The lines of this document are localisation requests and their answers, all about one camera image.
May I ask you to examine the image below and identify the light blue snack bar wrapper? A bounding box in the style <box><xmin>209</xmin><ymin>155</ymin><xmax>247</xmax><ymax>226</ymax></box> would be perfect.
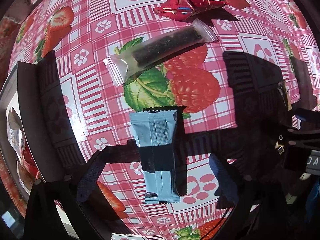
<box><xmin>130</xmin><ymin>110</ymin><xmax>180</xmax><ymax>204</ymax></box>

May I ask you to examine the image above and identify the clear dark seaweed bar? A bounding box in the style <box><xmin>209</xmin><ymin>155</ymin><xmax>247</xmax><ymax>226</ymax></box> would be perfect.
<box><xmin>104</xmin><ymin>19</ymin><xmax>219</xmax><ymax>86</ymax></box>

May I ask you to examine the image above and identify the red candy wrapper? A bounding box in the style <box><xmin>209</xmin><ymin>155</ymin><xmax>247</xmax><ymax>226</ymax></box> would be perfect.
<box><xmin>153</xmin><ymin>0</ymin><xmax>226</xmax><ymax>21</ymax></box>

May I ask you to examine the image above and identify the white cardboard box tray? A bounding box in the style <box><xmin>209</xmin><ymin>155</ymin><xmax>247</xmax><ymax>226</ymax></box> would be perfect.
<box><xmin>0</xmin><ymin>61</ymin><xmax>81</xmax><ymax>239</ymax></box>

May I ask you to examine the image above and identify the red cake snack packet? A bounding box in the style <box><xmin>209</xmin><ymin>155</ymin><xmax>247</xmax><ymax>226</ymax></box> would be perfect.
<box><xmin>19</xmin><ymin>135</ymin><xmax>40</xmax><ymax>179</ymax></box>

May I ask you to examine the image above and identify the red white strawberry tablecloth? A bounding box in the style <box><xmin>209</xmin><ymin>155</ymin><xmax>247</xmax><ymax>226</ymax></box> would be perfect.
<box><xmin>1</xmin><ymin>0</ymin><xmax>319</xmax><ymax>239</ymax></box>

